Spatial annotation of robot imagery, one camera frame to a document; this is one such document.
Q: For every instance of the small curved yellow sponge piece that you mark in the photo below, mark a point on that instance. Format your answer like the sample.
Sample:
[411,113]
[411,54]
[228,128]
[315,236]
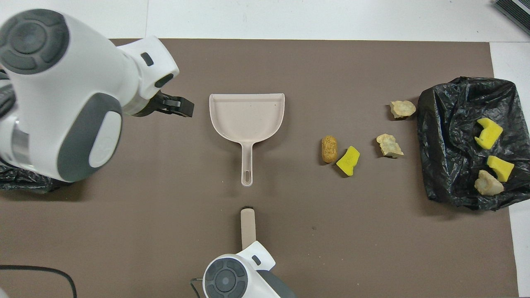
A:
[502,168]

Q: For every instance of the oval pale food chunk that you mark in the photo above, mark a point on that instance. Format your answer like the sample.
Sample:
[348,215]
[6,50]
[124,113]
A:
[403,109]

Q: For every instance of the beige plastic dustpan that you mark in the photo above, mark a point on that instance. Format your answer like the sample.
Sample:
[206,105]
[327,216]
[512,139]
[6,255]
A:
[246,118]

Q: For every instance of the brown cracked bread roll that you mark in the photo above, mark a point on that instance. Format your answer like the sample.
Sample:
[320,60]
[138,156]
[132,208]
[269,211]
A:
[329,150]

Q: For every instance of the beige hand brush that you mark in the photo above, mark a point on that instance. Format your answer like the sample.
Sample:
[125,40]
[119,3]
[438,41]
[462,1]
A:
[248,227]

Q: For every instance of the dark ribbed panel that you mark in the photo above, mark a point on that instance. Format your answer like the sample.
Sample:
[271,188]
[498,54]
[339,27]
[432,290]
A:
[515,10]

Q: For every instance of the bin with black trash bag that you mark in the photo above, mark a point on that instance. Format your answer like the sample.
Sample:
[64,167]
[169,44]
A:
[447,136]
[25,184]

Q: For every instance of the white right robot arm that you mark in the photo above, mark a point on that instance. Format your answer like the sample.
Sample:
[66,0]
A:
[225,281]

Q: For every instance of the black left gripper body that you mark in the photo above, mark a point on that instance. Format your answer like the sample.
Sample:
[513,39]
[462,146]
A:
[155,107]

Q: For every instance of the notched yellow sponge block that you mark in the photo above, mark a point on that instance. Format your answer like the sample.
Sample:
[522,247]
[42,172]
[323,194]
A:
[489,134]

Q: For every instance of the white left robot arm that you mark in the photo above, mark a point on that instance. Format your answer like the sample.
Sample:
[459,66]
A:
[62,103]

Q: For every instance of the brown table mat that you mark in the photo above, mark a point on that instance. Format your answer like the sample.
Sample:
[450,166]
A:
[331,248]

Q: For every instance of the striped orange bread piece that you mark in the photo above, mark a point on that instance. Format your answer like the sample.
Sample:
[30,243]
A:
[488,184]

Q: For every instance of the angular pale food chunk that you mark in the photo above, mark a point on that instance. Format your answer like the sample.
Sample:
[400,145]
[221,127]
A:
[389,145]

